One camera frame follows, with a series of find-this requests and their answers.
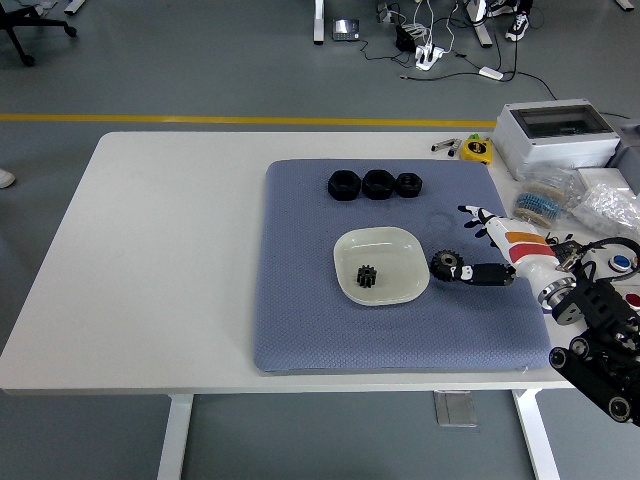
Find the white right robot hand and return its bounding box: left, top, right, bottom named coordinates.
left=448, top=204, right=564, bottom=296

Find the large black gear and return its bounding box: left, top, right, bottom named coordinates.
left=428, top=249, right=464, bottom=282

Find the white flat box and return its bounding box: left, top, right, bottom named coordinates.
left=577, top=167, right=634, bottom=194

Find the small black hex nut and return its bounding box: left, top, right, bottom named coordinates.
left=395, top=172, right=425, bottom=199

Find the grey metal box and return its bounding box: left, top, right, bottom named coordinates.
left=607, top=119, right=640, bottom=196

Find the large black hex nut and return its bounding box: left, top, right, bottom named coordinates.
left=361, top=168, right=396, bottom=201
left=327, top=169, right=360, bottom=202

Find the clear bag of blue resistors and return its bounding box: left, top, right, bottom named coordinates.
left=513, top=167, right=589, bottom=231

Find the yellow tape measure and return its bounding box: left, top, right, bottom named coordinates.
left=459, top=133, right=494, bottom=165

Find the white square plate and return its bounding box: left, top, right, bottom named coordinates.
left=332, top=226, right=430, bottom=307

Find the metal floor plate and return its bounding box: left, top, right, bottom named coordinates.
left=433, top=390, right=478, bottom=428

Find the white table leg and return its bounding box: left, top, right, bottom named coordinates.
left=156, top=394, right=195, bottom=480
left=512, top=389, right=561, bottom=480

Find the white power strip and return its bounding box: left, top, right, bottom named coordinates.
left=414, top=43, right=446, bottom=71

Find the white sneaker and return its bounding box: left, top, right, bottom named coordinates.
left=487, top=0, right=521, bottom=19
left=504, top=12, right=530, bottom=42

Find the blue-grey textured mat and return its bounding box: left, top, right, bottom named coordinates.
left=251, top=158, right=555, bottom=375

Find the black desk phone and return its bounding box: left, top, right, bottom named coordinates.
left=332, top=18, right=361, bottom=42

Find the black office chair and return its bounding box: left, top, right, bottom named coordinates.
left=0, top=0, right=79, bottom=68

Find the grey electrical enclosure box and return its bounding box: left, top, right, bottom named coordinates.
left=492, top=98, right=623, bottom=181

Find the black floor cable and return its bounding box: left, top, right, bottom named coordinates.
left=398, top=68, right=560, bottom=101

